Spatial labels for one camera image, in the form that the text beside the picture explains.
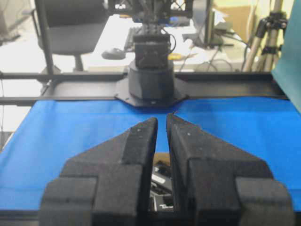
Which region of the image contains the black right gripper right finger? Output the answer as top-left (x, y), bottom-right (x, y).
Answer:
top-left (166, 113), bottom-right (295, 226)

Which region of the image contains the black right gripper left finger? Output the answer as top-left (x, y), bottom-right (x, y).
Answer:
top-left (40, 117), bottom-right (158, 226)

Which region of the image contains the black white Dynamixel box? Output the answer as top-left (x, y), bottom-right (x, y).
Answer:
top-left (150, 161), bottom-right (174, 212)

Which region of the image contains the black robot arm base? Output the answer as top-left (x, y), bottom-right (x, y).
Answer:
top-left (115, 13), bottom-right (188, 107)

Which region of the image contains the brown cardboard box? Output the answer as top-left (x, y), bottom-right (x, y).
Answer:
top-left (152, 153), bottom-right (171, 171)

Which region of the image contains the blue table cloth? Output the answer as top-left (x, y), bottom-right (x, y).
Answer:
top-left (0, 97), bottom-right (301, 211)

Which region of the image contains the black computer mouse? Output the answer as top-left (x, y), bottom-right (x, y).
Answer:
top-left (101, 48), bottom-right (126, 60)

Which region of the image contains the teal backdrop sheet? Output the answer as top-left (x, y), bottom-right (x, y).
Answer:
top-left (272, 0), bottom-right (301, 111)

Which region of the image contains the white desk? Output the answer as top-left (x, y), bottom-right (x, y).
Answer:
top-left (87, 15), bottom-right (245, 72)

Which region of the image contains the black keyboard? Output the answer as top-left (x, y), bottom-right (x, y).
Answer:
top-left (124, 27), bottom-right (141, 52)

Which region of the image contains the black office chair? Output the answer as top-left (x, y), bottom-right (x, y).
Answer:
top-left (34, 0), bottom-right (109, 73)

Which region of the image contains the black metal frame rail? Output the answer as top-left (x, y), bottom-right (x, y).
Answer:
top-left (0, 72), bottom-right (287, 107)

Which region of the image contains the silver camera tripod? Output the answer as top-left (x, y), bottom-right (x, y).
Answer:
top-left (242, 0), bottom-right (288, 73)

